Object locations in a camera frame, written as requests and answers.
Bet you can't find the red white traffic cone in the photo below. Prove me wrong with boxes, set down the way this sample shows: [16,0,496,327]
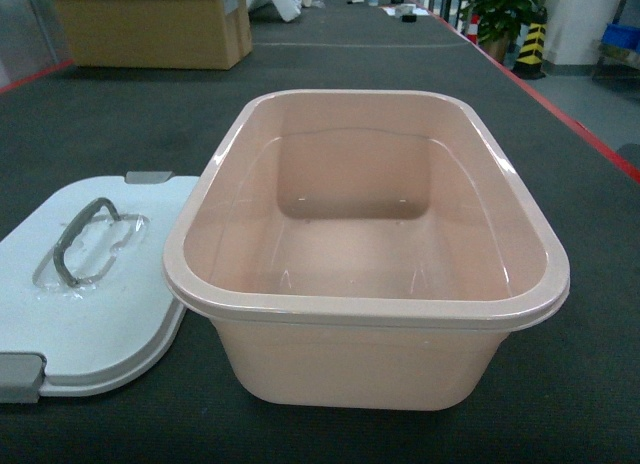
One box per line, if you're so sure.
[466,14,480,45]

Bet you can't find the green potted plant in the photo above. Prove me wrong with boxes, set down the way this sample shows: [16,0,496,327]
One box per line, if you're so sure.
[461,0,545,63]

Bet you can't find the white box lid grey handle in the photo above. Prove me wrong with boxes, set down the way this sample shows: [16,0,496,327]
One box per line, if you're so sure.
[1,172,196,404]

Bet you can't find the dark grey table mat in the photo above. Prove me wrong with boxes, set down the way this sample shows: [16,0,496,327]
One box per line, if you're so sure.
[1,0,639,463]

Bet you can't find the brown cardboard box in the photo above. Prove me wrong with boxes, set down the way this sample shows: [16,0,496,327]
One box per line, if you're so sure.
[53,0,253,70]

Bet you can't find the small blue bins on shelf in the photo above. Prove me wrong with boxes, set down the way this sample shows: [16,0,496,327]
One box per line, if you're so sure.
[601,23,640,50]

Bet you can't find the pink plastic storage box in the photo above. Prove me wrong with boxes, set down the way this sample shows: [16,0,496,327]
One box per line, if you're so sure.
[162,89,570,411]

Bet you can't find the yellow black striped bollard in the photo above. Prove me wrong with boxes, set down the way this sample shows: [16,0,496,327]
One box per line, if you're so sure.
[512,23,546,80]

